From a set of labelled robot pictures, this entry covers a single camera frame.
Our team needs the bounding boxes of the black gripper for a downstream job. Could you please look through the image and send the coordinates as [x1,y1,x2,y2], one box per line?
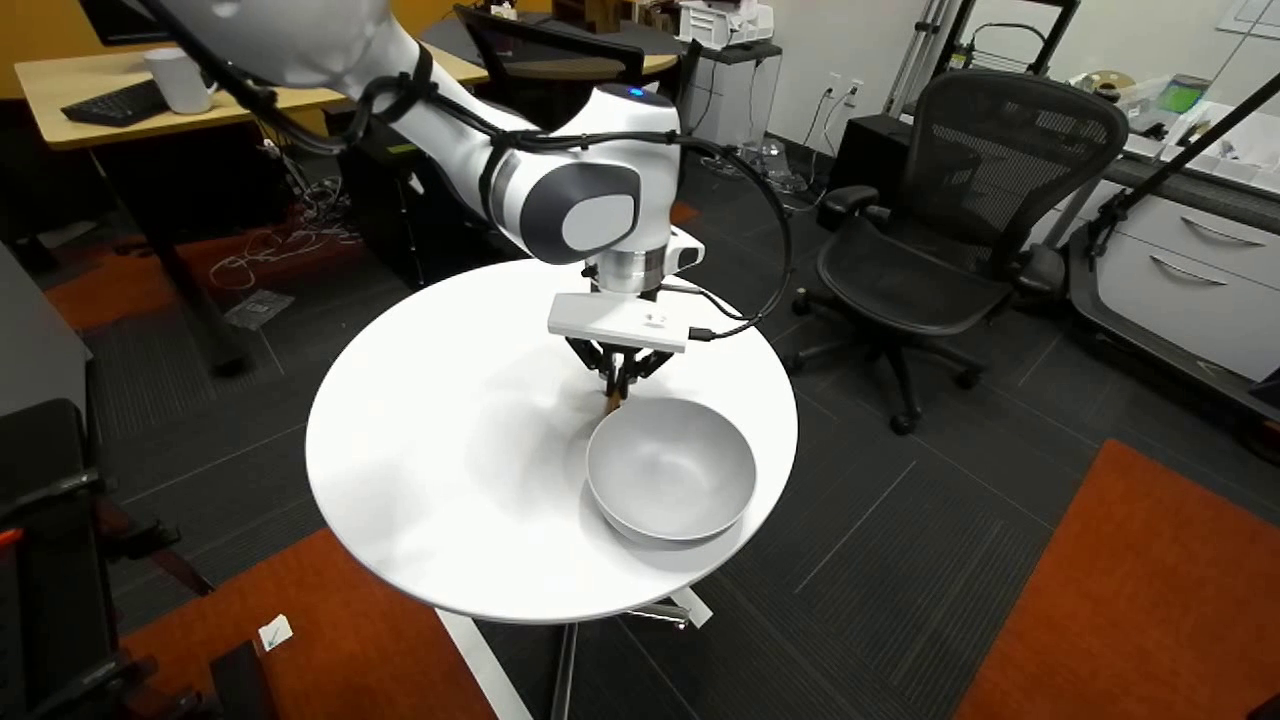
[565,337,680,405]

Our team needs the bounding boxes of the grey bowl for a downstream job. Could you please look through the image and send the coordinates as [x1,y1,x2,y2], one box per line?
[580,394,761,548]

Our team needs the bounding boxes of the black mesh office chair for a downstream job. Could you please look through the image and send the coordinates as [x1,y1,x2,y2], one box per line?
[779,63,1137,439]

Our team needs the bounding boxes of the white metal table base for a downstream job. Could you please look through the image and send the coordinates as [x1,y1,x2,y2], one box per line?
[437,586,714,720]

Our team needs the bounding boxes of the black computer tower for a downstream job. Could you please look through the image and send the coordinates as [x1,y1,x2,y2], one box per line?
[837,112,926,206]

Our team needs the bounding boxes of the white storage box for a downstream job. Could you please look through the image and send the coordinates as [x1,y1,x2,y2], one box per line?
[677,0,779,58]

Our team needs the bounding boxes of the grey power strip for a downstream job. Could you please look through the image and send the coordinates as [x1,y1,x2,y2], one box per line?
[216,287,301,337]

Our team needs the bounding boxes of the small white floor tag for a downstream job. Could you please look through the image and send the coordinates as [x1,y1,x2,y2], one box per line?
[251,611,301,655]

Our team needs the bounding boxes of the black tripod stand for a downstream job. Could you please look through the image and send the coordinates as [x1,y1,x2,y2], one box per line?
[903,0,1088,85]

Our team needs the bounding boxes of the white mug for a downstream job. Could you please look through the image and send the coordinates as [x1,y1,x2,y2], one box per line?
[140,43,218,119]

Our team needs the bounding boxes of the black keyboard on wooden desk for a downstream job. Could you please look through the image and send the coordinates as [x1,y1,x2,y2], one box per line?
[55,78,177,131]

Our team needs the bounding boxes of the white drawer cabinet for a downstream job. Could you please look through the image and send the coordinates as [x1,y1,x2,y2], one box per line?
[1093,184,1280,394]

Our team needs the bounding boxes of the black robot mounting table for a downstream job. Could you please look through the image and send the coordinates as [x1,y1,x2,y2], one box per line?
[0,245,133,720]

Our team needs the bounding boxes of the black slanted pole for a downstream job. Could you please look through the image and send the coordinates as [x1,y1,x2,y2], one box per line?
[1085,72,1280,265]

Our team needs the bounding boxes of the black monitor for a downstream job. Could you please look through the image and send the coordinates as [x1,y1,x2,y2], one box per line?
[74,0,177,43]

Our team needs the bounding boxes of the green paper pad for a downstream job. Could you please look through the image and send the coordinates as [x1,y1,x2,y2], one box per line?
[1153,72,1211,119]

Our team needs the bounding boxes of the light wooden desk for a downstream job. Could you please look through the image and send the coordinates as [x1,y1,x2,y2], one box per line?
[13,35,493,383]

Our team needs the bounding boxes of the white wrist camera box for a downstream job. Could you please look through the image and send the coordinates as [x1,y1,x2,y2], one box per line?
[543,287,701,355]

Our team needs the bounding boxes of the black clamp with orange handle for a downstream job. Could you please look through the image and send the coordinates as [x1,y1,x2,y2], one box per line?
[0,466,136,563]

